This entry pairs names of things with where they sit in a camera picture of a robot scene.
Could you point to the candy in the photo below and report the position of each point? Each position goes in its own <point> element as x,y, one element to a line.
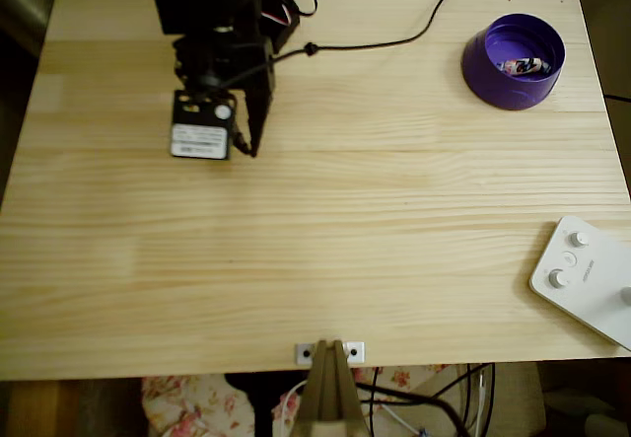
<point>522,66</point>

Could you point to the grey curtain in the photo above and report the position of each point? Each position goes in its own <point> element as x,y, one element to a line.
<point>24,3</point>

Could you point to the aluminium corner bracket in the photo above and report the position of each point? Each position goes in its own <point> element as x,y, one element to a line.
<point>357,352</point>

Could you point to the black support leg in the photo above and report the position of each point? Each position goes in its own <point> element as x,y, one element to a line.
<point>256,407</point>

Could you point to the black aluminium mast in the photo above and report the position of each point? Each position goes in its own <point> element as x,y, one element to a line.
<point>328,397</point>

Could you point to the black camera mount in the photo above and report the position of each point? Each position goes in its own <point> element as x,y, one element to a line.
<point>197,67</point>

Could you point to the floral fabric cushion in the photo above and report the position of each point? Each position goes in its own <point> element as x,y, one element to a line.
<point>187,407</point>

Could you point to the white control pad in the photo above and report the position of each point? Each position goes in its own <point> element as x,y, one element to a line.
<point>586,279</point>

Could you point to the purple bowl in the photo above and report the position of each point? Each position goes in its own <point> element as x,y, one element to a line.
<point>493,87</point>

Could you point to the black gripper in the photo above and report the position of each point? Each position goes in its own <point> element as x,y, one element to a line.
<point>257,111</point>

